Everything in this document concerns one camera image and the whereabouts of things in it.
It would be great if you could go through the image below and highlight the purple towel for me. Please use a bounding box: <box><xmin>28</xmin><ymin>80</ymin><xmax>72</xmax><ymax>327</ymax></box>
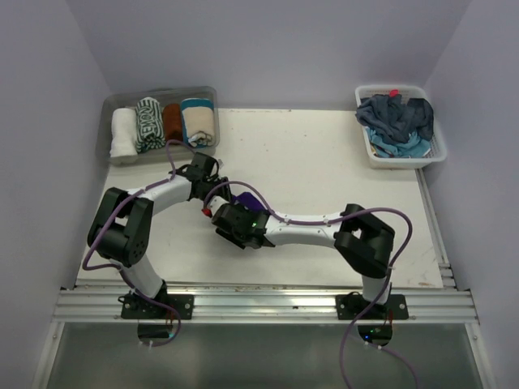
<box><xmin>231</xmin><ymin>191</ymin><xmax>267</xmax><ymax>212</ymax></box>

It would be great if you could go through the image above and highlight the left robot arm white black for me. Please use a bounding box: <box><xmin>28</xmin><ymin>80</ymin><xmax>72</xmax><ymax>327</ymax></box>
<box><xmin>82</xmin><ymin>173</ymin><xmax>227</xmax><ymax>318</ymax></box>

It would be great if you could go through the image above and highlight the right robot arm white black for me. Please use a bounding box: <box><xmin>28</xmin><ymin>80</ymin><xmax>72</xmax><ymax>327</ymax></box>
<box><xmin>208</xmin><ymin>198</ymin><xmax>395</xmax><ymax>318</ymax></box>

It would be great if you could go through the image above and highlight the brown rolled towel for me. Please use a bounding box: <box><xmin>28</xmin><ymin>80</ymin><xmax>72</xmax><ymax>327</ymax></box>
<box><xmin>162</xmin><ymin>104</ymin><xmax>183</xmax><ymax>142</ymax></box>

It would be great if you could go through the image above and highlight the green striped rolled towel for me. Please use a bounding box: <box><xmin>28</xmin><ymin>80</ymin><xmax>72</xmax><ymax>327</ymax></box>
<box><xmin>135</xmin><ymin>96</ymin><xmax>166</xmax><ymax>154</ymax></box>

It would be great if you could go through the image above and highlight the beige teal rolled towel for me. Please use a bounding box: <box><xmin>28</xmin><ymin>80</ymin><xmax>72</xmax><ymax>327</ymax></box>
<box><xmin>180</xmin><ymin>98</ymin><xmax>216</xmax><ymax>148</ymax></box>

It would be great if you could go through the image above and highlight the white rolled towel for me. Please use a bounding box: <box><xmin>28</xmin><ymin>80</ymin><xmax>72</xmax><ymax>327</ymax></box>
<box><xmin>110</xmin><ymin>108</ymin><xmax>137</xmax><ymax>158</ymax></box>

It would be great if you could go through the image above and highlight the clear plastic tray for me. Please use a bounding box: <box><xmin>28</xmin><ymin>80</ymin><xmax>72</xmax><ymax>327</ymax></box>
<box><xmin>97</xmin><ymin>87</ymin><xmax>220</xmax><ymax>165</ymax></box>

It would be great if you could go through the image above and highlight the white plastic laundry basket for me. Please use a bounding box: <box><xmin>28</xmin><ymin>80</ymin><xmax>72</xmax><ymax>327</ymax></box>
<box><xmin>355</xmin><ymin>85</ymin><xmax>447</xmax><ymax>169</ymax></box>

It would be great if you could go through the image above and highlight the light blue crumpled towel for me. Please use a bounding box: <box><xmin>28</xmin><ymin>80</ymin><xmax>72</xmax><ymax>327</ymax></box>
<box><xmin>366</xmin><ymin>128</ymin><xmax>431</xmax><ymax>158</ymax></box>

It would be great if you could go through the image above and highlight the dark grey crumpled towel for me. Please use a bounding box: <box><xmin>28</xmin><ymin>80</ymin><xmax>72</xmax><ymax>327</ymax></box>
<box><xmin>355</xmin><ymin>94</ymin><xmax>434</xmax><ymax>145</ymax></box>

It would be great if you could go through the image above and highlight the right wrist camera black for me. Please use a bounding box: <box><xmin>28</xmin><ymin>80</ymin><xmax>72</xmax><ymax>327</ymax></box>
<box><xmin>212</xmin><ymin>203</ymin><xmax>269</xmax><ymax>237</ymax></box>

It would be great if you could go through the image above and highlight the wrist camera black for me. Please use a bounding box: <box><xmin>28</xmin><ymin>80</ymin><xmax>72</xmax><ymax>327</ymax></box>
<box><xmin>212</xmin><ymin>203</ymin><xmax>269</xmax><ymax>237</ymax></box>
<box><xmin>190</xmin><ymin>152</ymin><xmax>220</xmax><ymax>177</ymax></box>

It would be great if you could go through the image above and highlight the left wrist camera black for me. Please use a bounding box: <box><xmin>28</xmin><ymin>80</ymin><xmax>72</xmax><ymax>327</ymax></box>
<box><xmin>190</xmin><ymin>152</ymin><xmax>220</xmax><ymax>177</ymax></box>

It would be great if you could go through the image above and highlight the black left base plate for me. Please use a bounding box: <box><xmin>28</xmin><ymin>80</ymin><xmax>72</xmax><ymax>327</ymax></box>
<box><xmin>118</xmin><ymin>293</ymin><xmax>194</xmax><ymax>320</ymax></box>

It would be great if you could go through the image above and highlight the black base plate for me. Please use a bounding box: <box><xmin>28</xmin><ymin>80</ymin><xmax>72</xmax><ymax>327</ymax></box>
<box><xmin>335</xmin><ymin>292</ymin><xmax>410</xmax><ymax>321</ymax></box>
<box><xmin>118</xmin><ymin>293</ymin><xmax>194</xmax><ymax>320</ymax></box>

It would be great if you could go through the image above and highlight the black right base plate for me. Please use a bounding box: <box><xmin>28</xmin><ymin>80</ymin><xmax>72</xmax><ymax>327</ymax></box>
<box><xmin>335</xmin><ymin>292</ymin><xmax>410</xmax><ymax>321</ymax></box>

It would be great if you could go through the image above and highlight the aluminium mounting rail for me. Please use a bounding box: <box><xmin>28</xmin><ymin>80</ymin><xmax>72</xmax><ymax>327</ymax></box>
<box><xmin>52</xmin><ymin>280</ymin><xmax>478</xmax><ymax>324</ymax></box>

